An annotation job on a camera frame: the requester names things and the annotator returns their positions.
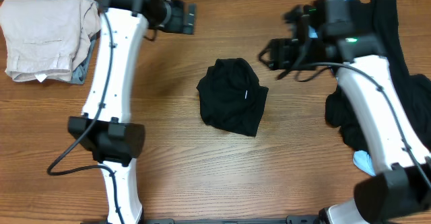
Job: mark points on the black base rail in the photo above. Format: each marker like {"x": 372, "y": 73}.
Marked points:
{"x": 229, "y": 221}

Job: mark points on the folded grey denim garment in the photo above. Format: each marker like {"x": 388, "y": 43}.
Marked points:
{"x": 82, "y": 69}

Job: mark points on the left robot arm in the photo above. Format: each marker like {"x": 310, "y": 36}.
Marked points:
{"x": 104, "y": 127}

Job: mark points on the folded beige shorts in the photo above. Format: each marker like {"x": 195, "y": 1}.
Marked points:
{"x": 47, "y": 39}

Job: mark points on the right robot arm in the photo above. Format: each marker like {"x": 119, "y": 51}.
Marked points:
{"x": 332, "y": 33}

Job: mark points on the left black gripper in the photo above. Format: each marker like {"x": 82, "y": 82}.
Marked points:
{"x": 190, "y": 19}

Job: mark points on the light blue t-shirt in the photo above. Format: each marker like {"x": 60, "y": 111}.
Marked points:
{"x": 363, "y": 161}

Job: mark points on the black garment with white logo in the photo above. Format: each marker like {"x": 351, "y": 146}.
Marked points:
{"x": 381, "y": 17}

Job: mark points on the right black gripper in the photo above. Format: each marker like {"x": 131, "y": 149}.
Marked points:
{"x": 279, "y": 55}

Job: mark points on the black t-shirt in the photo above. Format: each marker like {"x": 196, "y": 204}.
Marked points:
{"x": 231, "y": 97}

